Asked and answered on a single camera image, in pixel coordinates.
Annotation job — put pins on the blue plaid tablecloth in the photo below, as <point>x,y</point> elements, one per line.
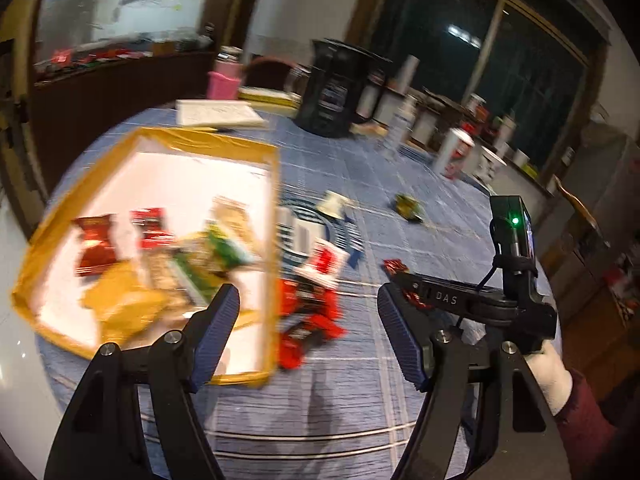
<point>346,412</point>

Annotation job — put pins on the cracker packet yellow edges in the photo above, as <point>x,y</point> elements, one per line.
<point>232,218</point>

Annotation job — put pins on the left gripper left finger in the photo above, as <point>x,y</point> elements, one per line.
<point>101,436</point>

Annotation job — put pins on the orange snack packet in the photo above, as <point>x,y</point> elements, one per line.
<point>121,304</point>

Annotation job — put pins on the black electric kettle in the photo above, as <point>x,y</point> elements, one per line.
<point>338,76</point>

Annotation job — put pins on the right hand white glove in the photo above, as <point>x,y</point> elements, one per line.
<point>552,377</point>

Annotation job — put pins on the wooden chair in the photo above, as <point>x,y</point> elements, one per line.
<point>592,236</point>

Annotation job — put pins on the yellow cardboard box tray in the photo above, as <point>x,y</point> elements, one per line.
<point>159,185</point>

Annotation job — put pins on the dark red sleeve forearm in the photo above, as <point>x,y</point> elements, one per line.
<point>585,432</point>

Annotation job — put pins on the white spray bottle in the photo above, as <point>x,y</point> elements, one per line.
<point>400,124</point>

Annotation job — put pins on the red snack packet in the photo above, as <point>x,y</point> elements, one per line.
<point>97,251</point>

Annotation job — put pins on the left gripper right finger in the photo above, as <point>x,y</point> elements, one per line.
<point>515,435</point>

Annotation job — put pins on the pink thermos bottle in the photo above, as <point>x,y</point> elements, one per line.
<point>225,79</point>

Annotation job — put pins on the green pea snack packet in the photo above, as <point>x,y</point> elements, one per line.
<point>407,207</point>

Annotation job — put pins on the green yellow pea packet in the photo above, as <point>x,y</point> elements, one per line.
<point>204,260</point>

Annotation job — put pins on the open notebook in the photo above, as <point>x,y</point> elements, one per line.
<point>220,114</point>

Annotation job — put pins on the white small snack packet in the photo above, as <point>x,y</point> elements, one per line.
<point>333,205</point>

